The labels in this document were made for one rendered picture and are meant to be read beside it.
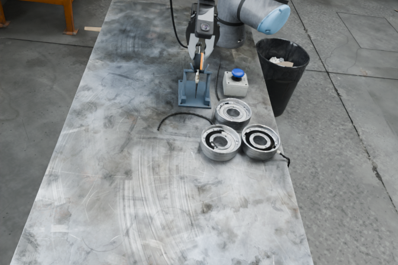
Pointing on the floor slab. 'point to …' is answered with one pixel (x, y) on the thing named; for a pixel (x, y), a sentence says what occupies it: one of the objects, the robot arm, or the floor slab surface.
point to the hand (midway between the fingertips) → (198, 57)
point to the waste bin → (283, 84)
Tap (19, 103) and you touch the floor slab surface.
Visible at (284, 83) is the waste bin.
